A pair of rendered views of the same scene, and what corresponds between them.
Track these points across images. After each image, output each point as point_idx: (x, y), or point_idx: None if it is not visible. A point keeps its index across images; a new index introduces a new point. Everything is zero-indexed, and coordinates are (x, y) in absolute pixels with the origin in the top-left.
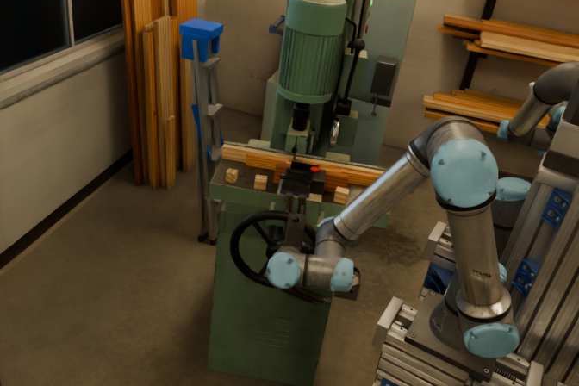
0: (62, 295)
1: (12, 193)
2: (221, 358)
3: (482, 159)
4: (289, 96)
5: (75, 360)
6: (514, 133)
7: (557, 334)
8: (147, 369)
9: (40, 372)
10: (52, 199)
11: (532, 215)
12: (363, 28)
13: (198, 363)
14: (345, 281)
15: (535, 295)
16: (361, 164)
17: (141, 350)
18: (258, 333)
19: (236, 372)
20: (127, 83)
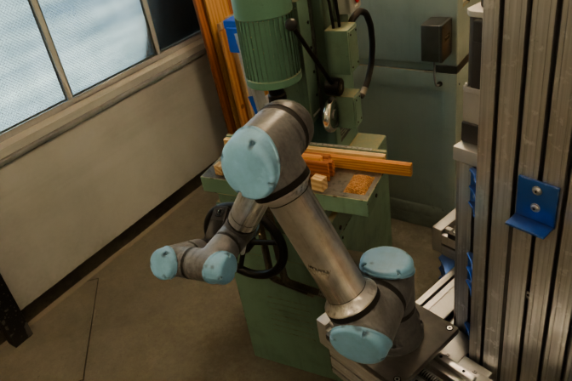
0: (151, 281)
1: (111, 190)
2: (262, 346)
3: (250, 149)
4: (251, 86)
5: (146, 338)
6: None
7: (512, 345)
8: (202, 350)
9: (117, 346)
10: (156, 194)
11: (463, 201)
12: None
13: (248, 349)
14: (214, 274)
15: (477, 295)
16: (355, 148)
17: (202, 332)
18: (286, 324)
19: (280, 361)
20: (214, 80)
